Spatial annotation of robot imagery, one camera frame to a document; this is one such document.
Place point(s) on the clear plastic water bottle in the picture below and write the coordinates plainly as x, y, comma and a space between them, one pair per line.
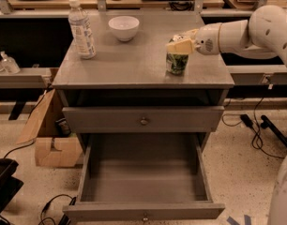
81, 30

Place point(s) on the white ceramic bowl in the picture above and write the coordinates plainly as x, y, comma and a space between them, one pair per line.
124, 28

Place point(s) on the closed grey top drawer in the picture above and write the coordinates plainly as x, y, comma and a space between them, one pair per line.
143, 119

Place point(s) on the black chair base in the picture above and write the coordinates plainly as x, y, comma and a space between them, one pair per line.
9, 185

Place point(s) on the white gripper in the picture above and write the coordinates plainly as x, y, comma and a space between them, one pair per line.
207, 39

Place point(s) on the open grey middle drawer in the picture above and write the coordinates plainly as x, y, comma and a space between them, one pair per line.
143, 176

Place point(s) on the green soda can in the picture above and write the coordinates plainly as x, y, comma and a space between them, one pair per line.
176, 63

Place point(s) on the hand sanitizer pump bottle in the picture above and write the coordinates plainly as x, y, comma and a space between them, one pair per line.
9, 64

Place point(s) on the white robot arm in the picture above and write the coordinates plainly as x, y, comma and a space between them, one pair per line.
263, 35

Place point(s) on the grey drawer cabinet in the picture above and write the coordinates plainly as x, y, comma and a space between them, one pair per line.
134, 73

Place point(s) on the cardboard box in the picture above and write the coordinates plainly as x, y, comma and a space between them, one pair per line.
52, 147

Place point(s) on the black power adapter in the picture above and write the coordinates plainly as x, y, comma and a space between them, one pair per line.
246, 120

